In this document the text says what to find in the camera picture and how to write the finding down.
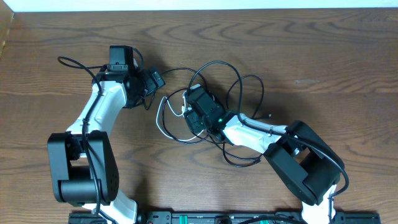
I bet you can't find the white USB cable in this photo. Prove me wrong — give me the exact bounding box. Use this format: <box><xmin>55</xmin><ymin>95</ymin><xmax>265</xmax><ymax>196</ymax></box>
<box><xmin>155</xmin><ymin>90</ymin><xmax>206</xmax><ymax>142</ymax></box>

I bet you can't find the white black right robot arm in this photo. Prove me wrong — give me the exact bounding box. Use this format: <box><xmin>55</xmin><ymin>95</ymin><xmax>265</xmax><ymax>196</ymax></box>
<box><xmin>184</xmin><ymin>85</ymin><xmax>347</xmax><ymax>223</ymax></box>

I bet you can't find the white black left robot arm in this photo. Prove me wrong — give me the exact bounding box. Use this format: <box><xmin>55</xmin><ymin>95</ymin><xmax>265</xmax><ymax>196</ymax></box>
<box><xmin>47</xmin><ymin>45</ymin><xmax>165</xmax><ymax>223</ymax></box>

